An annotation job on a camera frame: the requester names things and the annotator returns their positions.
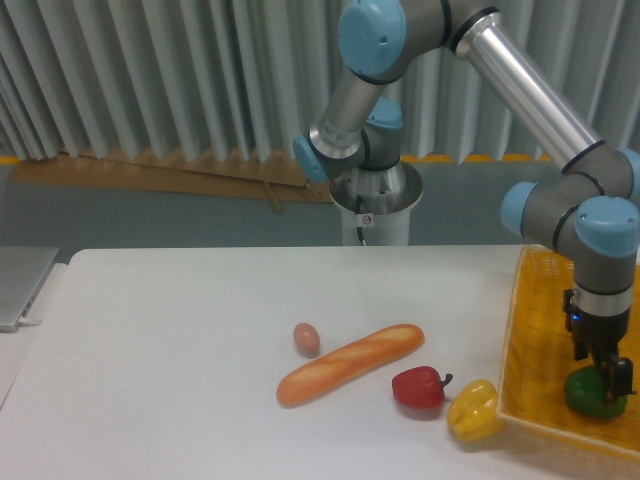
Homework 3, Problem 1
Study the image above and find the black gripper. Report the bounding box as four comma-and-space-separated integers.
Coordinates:
565, 309, 631, 404

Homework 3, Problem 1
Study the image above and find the green bell pepper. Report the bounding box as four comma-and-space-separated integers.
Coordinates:
564, 366, 627, 419

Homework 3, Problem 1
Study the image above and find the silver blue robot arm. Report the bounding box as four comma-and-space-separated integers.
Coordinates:
293, 1, 639, 404

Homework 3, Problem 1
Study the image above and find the yellow woven basket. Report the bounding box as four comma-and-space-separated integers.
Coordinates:
497, 245, 639, 462

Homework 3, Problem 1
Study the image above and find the yellow bell pepper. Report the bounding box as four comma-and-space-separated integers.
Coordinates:
446, 379, 504, 443

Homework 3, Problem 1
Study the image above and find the red bell pepper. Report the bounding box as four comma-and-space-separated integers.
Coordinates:
391, 366, 453, 410

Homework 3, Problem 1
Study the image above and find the toy baguette bread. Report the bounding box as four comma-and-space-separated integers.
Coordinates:
276, 324, 425, 408

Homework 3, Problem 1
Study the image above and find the brown egg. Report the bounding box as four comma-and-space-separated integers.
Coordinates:
293, 323, 320, 357

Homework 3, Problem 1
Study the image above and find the flattened brown cardboard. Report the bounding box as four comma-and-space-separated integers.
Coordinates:
10, 155, 330, 212

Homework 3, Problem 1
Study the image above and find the grey laptop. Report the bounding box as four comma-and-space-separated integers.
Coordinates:
1, 246, 58, 333

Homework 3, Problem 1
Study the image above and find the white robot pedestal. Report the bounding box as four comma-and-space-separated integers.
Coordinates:
330, 161, 423, 246

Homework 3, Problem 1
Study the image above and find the white cable plug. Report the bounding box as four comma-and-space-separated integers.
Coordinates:
18, 318, 42, 327

